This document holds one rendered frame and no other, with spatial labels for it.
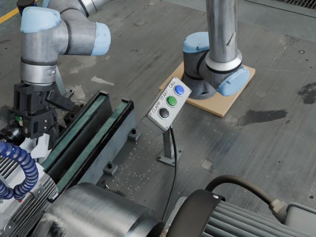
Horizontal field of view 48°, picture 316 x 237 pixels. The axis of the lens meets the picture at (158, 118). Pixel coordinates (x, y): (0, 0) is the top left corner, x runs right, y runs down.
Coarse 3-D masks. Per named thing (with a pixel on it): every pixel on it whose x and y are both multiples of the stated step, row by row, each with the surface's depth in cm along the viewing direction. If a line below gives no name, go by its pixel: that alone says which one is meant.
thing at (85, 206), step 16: (64, 192) 70; (80, 192) 71; (96, 192) 72; (112, 192) 77; (48, 208) 68; (64, 208) 67; (80, 208) 67; (96, 208) 67; (112, 208) 68; (128, 208) 69; (144, 208) 71; (48, 224) 65; (64, 224) 65; (80, 224) 65; (96, 224) 64; (112, 224) 64; (128, 224) 65; (144, 224) 67; (160, 224) 71
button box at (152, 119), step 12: (168, 84) 101; (180, 84) 103; (168, 96) 98; (180, 96) 101; (156, 108) 95; (168, 108) 97; (180, 108) 99; (144, 120) 96; (156, 120) 94; (168, 120) 96; (156, 132) 97
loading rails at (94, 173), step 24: (96, 96) 123; (72, 120) 116; (96, 120) 122; (120, 120) 116; (72, 144) 113; (96, 144) 108; (120, 144) 121; (48, 168) 105; (72, 168) 104; (96, 168) 111
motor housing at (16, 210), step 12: (0, 156) 85; (0, 168) 82; (12, 168) 82; (12, 180) 82; (48, 180) 86; (48, 192) 87; (0, 204) 79; (12, 204) 80; (24, 204) 81; (36, 204) 84; (12, 216) 79; (24, 216) 81; (36, 216) 86; (12, 228) 79; (24, 228) 83
